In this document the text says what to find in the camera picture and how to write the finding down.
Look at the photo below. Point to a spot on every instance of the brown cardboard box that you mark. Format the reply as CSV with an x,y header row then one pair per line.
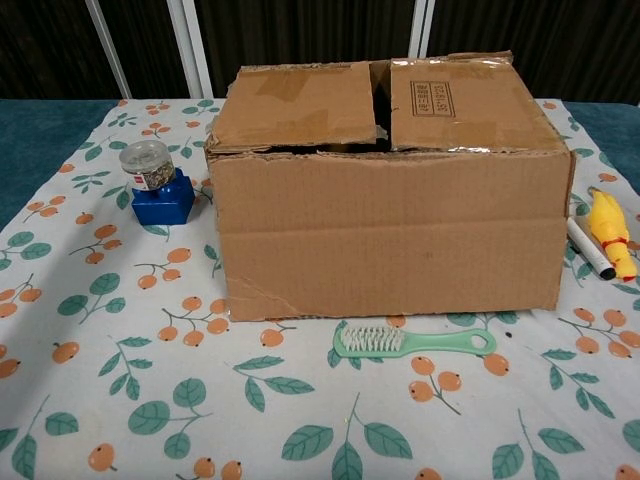
x,y
390,240

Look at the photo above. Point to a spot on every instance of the green plastic brush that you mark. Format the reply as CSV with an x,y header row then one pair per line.
x,y
440,344

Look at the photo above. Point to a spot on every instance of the clear jar of seeds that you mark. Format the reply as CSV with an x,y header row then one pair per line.
x,y
147,165

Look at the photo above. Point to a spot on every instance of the fruit and leaf print tablecloth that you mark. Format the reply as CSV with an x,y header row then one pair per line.
x,y
200,400

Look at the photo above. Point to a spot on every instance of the black pleated curtain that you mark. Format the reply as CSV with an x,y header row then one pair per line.
x,y
300,30

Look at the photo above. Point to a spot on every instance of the black and white marker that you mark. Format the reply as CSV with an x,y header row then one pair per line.
x,y
590,250

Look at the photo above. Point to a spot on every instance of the yellow rubber chicken toy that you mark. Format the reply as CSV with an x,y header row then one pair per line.
x,y
607,220

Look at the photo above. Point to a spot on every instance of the teal table cover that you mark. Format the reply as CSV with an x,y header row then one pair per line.
x,y
30,140

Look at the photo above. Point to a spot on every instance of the white frame post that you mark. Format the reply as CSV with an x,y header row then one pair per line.
x,y
420,30
190,50

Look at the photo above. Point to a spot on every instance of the slim grey frame post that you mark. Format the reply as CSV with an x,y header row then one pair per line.
x,y
107,50

